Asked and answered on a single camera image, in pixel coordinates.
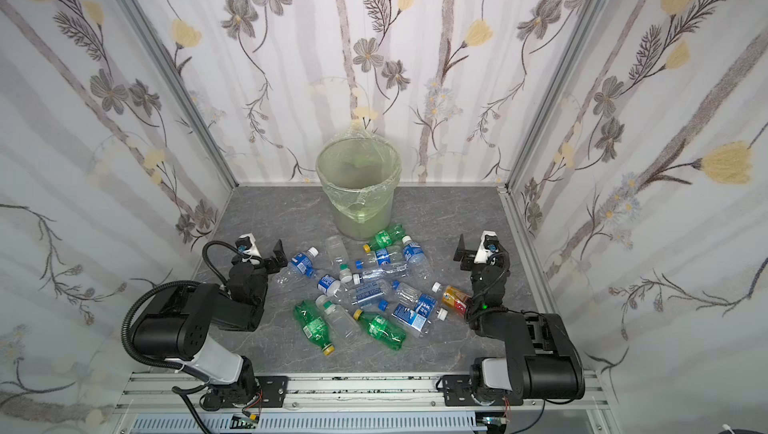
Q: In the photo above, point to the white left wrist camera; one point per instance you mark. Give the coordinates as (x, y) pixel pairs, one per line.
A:
(246, 246)

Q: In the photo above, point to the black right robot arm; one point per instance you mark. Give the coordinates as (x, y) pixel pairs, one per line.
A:
(539, 362)

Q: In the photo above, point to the blue label bottle front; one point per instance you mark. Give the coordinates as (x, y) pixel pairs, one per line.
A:
(414, 319)

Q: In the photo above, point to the green plastic bin liner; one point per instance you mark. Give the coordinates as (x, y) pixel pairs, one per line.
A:
(359, 164)

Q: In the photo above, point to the white slotted cable duct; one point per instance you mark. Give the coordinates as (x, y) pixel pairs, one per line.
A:
(355, 422)

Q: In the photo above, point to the Pocari Sweat clear bottle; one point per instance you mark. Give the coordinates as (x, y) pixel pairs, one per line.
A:
(417, 262)

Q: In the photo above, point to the metal mesh waste bin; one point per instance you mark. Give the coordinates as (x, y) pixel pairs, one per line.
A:
(360, 194)

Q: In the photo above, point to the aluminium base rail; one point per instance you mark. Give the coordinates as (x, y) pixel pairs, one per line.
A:
(417, 392)

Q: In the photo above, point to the aluminium corner post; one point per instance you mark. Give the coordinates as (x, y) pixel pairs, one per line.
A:
(162, 61)
(566, 65)

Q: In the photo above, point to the Pepsi water bottle blue cap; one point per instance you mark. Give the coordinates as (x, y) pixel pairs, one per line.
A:
(388, 256)

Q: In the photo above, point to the right aluminium corner post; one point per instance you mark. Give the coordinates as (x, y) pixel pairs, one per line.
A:
(566, 65)

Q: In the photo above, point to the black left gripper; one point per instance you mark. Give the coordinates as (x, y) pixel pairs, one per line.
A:
(267, 259)

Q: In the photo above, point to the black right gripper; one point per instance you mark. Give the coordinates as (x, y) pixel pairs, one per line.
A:
(471, 256)

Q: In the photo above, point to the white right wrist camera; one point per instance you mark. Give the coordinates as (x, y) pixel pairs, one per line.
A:
(488, 247)

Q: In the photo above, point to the clear bottle white cap barcode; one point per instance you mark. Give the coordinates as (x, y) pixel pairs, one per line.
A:
(385, 272)

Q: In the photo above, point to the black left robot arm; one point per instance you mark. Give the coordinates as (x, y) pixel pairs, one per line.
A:
(168, 327)

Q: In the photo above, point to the left aluminium corner post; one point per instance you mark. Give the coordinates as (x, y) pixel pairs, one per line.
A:
(162, 61)

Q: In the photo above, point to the small bottle blue label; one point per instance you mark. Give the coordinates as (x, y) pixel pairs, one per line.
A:
(333, 289)

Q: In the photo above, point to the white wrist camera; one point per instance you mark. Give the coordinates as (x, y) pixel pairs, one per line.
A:
(246, 246)
(488, 247)

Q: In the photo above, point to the orange red drink bottle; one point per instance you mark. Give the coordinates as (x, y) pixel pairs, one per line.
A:
(452, 298)

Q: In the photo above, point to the soda water bottle blue cap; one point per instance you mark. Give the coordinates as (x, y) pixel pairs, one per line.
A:
(374, 295)

